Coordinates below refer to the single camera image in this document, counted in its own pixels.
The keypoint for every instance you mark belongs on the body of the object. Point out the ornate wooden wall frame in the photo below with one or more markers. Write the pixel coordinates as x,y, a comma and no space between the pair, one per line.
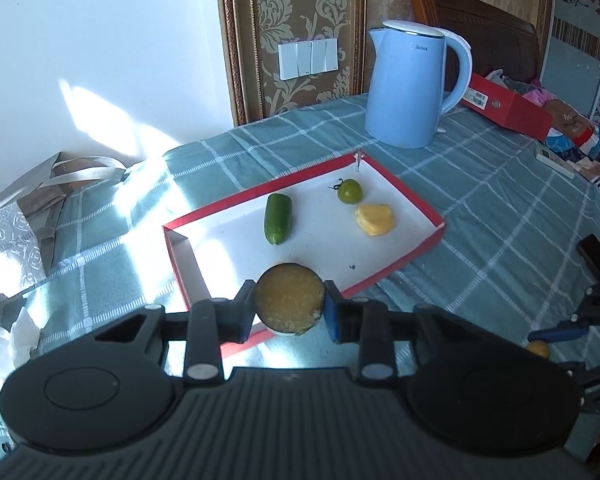
252,31

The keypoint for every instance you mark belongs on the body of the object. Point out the green tomato with stem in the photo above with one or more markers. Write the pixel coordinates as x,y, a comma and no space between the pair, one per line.
348,191

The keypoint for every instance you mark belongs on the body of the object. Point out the small brown kiwi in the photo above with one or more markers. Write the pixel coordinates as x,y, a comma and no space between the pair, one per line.
539,348

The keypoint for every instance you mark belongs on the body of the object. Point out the silver patterned gift bag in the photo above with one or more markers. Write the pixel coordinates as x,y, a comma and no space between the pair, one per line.
29,213

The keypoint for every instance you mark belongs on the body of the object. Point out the green cucumber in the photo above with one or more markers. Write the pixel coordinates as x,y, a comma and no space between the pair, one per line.
277,218

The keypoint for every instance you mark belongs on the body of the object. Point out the yellow fruit piece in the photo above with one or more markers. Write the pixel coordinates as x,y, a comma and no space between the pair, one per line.
375,219

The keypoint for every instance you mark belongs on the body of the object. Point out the light blue electric kettle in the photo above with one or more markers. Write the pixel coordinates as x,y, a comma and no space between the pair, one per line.
420,73

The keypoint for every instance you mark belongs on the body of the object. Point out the wardrobe sliding door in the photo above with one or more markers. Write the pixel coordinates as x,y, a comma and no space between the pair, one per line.
571,66

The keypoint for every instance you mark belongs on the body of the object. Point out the wooden headboard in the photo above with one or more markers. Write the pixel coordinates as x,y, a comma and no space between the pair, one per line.
498,40

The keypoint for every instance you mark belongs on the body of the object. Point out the red cardboard box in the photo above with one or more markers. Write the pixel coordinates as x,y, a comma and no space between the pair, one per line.
506,108

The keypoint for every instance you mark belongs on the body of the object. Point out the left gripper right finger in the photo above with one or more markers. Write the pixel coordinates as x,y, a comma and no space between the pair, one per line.
366,323

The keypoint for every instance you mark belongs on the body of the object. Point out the red shallow cardboard tray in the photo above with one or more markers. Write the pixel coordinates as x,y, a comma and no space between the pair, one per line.
215,248

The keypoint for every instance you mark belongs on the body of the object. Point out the white wall switch panel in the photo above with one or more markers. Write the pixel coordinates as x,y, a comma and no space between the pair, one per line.
305,58

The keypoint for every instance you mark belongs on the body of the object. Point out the colourful bedding pile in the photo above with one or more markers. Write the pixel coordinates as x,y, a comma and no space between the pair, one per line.
573,137

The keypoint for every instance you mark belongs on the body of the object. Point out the teal checked tablecloth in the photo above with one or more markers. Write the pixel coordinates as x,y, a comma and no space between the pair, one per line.
507,259

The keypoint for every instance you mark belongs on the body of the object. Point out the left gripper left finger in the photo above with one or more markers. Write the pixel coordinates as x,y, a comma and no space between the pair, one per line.
211,323

